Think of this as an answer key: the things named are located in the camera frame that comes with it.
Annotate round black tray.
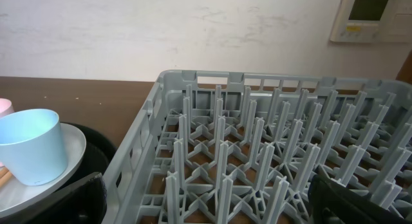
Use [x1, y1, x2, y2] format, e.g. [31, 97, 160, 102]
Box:
[59, 122, 117, 189]

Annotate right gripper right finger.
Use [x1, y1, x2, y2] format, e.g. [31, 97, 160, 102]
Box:
[308, 174, 411, 224]

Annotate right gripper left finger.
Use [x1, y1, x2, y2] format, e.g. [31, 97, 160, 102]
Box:
[1, 172, 107, 224]

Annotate pink cup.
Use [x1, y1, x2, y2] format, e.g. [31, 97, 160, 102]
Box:
[0, 98, 14, 118]

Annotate grey dishwasher rack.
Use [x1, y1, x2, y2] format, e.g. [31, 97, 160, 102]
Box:
[102, 70, 411, 223]

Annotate wall control panel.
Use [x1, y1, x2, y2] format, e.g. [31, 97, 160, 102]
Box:
[330, 0, 411, 43]

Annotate grey plate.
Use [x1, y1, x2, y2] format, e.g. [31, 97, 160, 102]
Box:
[1, 124, 86, 218]

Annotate blue cup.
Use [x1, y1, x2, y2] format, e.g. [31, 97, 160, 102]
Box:
[1, 109, 68, 186]

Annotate wooden chopstick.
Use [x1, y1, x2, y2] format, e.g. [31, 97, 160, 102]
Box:
[0, 167, 9, 178]
[0, 171, 13, 187]

